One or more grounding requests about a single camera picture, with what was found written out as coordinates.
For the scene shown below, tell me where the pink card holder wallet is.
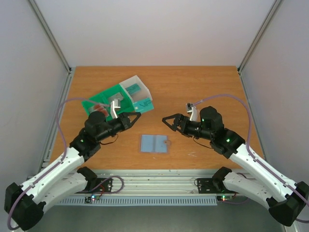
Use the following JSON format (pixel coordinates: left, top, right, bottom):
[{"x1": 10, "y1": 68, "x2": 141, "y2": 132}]
[{"x1": 140, "y1": 134, "x2": 171, "y2": 154}]

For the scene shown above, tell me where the small circuit board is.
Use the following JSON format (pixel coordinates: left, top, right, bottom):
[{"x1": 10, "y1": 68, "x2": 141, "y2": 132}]
[
  {"x1": 217, "y1": 194, "x2": 236, "y2": 202},
  {"x1": 84, "y1": 195, "x2": 100, "y2": 203}
]

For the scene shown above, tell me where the left small circuit board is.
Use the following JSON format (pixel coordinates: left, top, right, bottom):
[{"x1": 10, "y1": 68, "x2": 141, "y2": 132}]
[{"x1": 84, "y1": 195, "x2": 100, "y2": 203}]

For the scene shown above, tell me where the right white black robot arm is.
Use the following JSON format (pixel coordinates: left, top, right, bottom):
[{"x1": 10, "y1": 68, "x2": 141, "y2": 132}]
[{"x1": 162, "y1": 106, "x2": 309, "y2": 227}]

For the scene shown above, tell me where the red circle card in bin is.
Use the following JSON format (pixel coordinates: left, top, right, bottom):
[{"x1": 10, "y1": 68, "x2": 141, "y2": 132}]
[{"x1": 88, "y1": 104, "x2": 105, "y2": 113}]

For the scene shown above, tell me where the white translucent plastic bin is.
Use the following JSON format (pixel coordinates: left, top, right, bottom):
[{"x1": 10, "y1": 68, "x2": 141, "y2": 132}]
[{"x1": 120, "y1": 75, "x2": 153, "y2": 110}]

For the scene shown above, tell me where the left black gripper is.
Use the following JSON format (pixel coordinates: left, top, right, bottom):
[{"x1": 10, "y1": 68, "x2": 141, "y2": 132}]
[{"x1": 97, "y1": 112, "x2": 141, "y2": 142}]

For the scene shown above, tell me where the right aluminium corner post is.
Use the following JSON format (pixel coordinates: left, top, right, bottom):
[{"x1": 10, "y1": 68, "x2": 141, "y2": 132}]
[{"x1": 238, "y1": 0, "x2": 284, "y2": 73}]

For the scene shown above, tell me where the grey card in green bin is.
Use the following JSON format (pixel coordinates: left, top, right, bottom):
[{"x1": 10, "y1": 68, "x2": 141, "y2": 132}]
[{"x1": 108, "y1": 92, "x2": 124, "y2": 106}]

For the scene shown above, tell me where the right small circuit board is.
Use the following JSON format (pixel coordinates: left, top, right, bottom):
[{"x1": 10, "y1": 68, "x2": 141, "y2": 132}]
[{"x1": 217, "y1": 194, "x2": 236, "y2": 202}]

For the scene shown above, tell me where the aluminium corner post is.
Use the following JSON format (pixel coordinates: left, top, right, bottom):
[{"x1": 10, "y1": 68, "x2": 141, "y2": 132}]
[
  {"x1": 238, "y1": 0, "x2": 284, "y2": 73},
  {"x1": 28, "y1": 0, "x2": 73, "y2": 73}
]

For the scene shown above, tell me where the grey slotted cable duct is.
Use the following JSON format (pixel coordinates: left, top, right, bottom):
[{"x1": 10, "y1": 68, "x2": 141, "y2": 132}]
[{"x1": 57, "y1": 196, "x2": 217, "y2": 207}]

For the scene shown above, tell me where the green plastic bin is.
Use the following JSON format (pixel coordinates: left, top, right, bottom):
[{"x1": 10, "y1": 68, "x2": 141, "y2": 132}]
[{"x1": 82, "y1": 84, "x2": 134, "y2": 121}]

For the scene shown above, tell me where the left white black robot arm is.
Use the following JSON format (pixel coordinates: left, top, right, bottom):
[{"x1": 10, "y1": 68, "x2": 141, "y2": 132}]
[{"x1": 4, "y1": 111, "x2": 141, "y2": 231}]

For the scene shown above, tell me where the left aluminium corner post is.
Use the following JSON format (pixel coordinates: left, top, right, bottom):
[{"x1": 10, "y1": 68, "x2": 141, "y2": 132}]
[{"x1": 28, "y1": 0, "x2": 73, "y2": 73}]

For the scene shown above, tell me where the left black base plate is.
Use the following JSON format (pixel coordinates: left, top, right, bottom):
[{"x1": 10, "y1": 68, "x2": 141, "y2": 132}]
[{"x1": 81, "y1": 178, "x2": 112, "y2": 193}]

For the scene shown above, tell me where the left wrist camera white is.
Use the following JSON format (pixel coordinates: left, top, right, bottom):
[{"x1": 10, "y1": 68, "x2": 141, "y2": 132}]
[{"x1": 110, "y1": 99, "x2": 121, "y2": 119}]

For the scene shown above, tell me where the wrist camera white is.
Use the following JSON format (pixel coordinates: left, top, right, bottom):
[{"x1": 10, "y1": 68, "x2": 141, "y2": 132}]
[
  {"x1": 110, "y1": 99, "x2": 121, "y2": 119},
  {"x1": 186, "y1": 103, "x2": 198, "y2": 121}
]

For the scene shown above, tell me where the teal card in white bin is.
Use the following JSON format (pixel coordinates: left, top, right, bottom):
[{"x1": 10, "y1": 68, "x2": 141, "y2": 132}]
[{"x1": 126, "y1": 83, "x2": 141, "y2": 95}]

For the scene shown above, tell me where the aluminium rail frame front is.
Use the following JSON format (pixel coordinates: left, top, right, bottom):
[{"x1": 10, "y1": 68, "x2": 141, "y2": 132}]
[{"x1": 26, "y1": 169, "x2": 288, "y2": 196}]

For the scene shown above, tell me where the teal striped card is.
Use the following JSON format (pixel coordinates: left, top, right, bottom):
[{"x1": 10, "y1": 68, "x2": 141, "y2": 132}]
[{"x1": 133, "y1": 98, "x2": 154, "y2": 114}]

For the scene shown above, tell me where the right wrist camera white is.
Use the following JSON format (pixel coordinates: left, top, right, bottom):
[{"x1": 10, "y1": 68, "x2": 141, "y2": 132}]
[{"x1": 186, "y1": 103, "x2": 198, "y2": 121}]

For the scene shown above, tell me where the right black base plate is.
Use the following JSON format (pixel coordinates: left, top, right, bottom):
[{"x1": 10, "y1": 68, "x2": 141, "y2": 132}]
[{"x1": 195, "y1": 178, "x2": 227, "y2": 194}]

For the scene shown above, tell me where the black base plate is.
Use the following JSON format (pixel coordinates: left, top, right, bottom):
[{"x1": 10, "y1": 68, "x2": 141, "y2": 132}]
[
  {"x1": 195, "y1": 178, "x2": 227, "y2": 194},
  {"x1": 81, "y1": 178, "x2": 112, "y2": 193}
]

